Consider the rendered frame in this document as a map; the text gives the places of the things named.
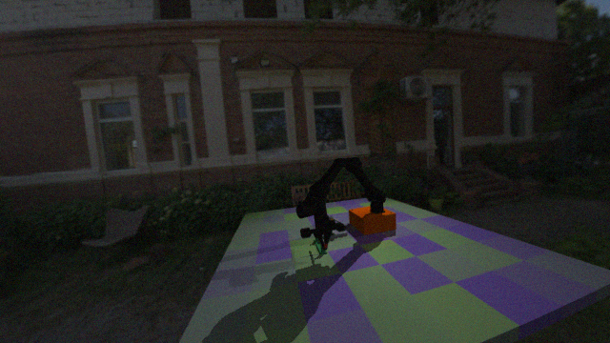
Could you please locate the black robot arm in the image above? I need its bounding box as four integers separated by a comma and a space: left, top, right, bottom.
296, 157, 386, 235

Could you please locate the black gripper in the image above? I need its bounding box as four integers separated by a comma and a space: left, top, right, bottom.
300, 213, 346, 251

